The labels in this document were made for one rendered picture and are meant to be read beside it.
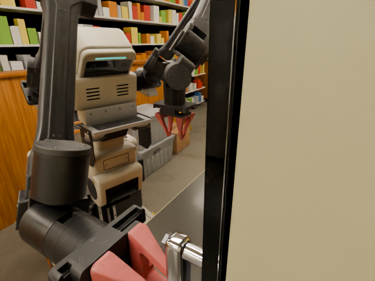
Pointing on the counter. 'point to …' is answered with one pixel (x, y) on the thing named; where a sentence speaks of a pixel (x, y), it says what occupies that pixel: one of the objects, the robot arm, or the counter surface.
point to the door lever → (180, 256)
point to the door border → (234, 129)
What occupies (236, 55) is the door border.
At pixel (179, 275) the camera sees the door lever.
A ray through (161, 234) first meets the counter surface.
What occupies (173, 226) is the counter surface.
